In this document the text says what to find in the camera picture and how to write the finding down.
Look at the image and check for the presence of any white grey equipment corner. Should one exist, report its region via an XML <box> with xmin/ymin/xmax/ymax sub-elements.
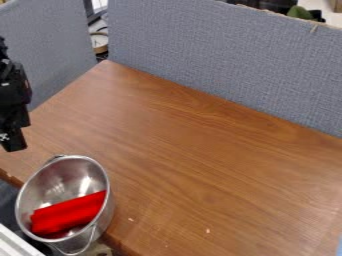
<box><xmin>0</xmin><ymin>223</ymin><xmax>45</xmax><ymax>256</ymax></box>

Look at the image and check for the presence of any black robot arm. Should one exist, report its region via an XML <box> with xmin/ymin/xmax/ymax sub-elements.
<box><xmin>0</xmin><ymin>36</ymin><xmax>31</xmax><ymax>152</ymax></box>

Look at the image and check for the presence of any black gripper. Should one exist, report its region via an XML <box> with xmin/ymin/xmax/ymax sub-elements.
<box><xmin>0</xmin><ymin>59</ymin><xmax>31</xmax><ymax>152</ymax></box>

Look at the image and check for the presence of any grey fabric partition panel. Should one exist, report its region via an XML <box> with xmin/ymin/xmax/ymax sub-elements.
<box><xmin>108</xmin><ymin>0</ymin><xmax>342</xmax><ymax>138</ymax></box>

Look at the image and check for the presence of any round wooden clock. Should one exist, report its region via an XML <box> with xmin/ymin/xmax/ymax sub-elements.
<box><xmin>89</xmin><ymin>32</ymin><xmax>108</xmax><ymax>54</ymax></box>

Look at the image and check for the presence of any green object behind partition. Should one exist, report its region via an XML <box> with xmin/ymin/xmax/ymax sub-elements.
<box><xmin>287</xmin><ymin>6</ymin><xmax>313</xmax><ymax>20</ymax></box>

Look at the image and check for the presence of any stainless steel pot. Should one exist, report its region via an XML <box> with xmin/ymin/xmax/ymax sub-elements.
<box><xmin>14</xmin><ymin>155</ymin><xmax>114</xmax><ymax>256</ymax></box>

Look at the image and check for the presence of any red plastic block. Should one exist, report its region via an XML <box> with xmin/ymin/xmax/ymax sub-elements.
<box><xmin>30</xmin><ymin>190</ymin><xmax>106</xmax><ymax>236</ymax></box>

